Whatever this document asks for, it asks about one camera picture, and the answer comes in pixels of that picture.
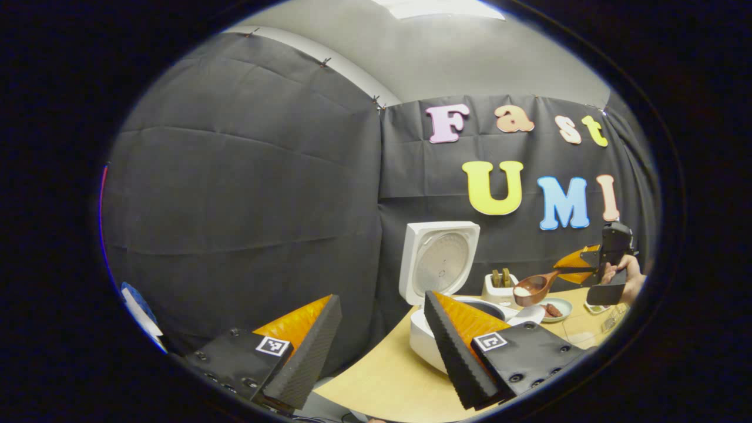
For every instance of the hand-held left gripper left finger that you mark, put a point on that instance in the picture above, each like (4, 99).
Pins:
(302, 358)

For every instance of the white toaster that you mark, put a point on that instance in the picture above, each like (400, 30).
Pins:
(498, 294)

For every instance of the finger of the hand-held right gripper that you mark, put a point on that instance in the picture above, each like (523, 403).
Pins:
(578, 258)
(578, 278)

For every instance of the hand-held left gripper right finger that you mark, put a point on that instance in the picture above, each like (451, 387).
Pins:
(455, 352)

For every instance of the black backdrop cloth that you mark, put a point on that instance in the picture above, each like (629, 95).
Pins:
(247, 194)

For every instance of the cream rice tray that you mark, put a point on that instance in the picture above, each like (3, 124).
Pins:
(581, 338)

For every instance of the blue white object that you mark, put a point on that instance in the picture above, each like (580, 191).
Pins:
(138, 308)

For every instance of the white divided bean dish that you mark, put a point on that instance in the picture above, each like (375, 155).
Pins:
(596, 308)

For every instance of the red meat slices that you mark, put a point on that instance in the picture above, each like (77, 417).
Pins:
(553, 310)

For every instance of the white rice cooker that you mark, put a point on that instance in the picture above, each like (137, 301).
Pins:
(437, 258)

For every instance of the pale green plate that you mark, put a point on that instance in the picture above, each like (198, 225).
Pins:
(565, 308)

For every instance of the brown wooden spoon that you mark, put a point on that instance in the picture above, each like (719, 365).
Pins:
(537, 285)

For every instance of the brown bread slice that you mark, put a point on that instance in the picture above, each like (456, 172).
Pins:
(496, 279)
(506, 277)

